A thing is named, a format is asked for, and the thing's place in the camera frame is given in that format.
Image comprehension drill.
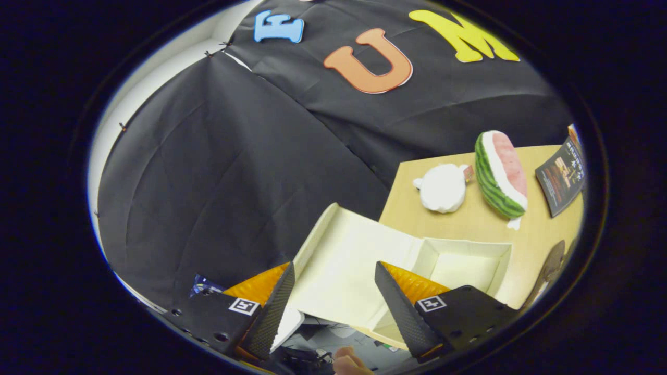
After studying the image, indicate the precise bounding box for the cream fabric storage box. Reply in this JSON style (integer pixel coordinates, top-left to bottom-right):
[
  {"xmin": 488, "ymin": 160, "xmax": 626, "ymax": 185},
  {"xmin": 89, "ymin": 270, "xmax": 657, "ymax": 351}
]
[{"xmin": 288, "ymin": 202, "xmax": 514, "ymax": 351}]

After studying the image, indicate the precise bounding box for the beige paperback book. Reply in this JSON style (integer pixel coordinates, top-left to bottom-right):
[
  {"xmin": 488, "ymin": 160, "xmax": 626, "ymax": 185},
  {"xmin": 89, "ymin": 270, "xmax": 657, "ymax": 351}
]
[{"xmin": 567, "ymin": 123, "xmax": 583, "ymax": 157}]

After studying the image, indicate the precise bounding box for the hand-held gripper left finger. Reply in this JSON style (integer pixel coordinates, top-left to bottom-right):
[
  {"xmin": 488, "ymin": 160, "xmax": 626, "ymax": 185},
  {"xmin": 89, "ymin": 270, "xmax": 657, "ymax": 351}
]
[{"xmin": 163, "ymin": 261, "xmax": 296, "ymax": 361}]

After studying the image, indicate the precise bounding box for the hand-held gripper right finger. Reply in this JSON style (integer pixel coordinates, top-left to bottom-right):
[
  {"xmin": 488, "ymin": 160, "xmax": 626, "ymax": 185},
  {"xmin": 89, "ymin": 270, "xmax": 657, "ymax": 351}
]
[{"xmin": 374, "ymin": 261, "xmax": 519, "ymax": 358}]

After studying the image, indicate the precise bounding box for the brown fuzzy slipper shoe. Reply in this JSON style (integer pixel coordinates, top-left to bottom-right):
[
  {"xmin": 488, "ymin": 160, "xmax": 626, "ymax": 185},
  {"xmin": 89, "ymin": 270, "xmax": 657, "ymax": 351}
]
[{"xmin": 521, "ymin": 239, "xmax": 567, "ymax": 313}]

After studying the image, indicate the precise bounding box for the watermelon slice plush toy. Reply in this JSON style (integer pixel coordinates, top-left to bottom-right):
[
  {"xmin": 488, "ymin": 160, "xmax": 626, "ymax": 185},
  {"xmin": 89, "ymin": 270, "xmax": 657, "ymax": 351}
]
[{"xmin": 474, "ymin": 130, "xmax": 529, "ymax": 231}]

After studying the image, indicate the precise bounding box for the white flat device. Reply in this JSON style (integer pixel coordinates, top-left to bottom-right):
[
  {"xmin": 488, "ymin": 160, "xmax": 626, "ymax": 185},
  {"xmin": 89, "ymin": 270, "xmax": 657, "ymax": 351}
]
[{"xmin": 270, "ymin": 306, "xmax": 306, "ymax": 353}]

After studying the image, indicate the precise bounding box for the blue printed packet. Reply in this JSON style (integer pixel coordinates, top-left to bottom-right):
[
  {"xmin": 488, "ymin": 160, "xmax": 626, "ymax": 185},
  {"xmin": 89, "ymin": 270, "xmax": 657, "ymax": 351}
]
[{"xmin": 190, "ymin": 274, "xmax": 226, "ymax": 298}]

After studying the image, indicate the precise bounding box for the black cover book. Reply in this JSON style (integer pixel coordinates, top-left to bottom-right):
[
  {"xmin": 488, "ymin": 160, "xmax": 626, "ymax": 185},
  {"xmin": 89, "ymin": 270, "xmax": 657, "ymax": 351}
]
[{"xmin": 535, "ymin": 136, "xmax": 586, "ymax": 218}]

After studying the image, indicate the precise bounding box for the white plush toy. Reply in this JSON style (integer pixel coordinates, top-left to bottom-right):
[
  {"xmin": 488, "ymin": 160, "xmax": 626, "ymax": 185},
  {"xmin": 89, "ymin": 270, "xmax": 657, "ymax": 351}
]
[{"xmin": 413, "ymin": 163, "xmax": 471, "ymax": 215}]

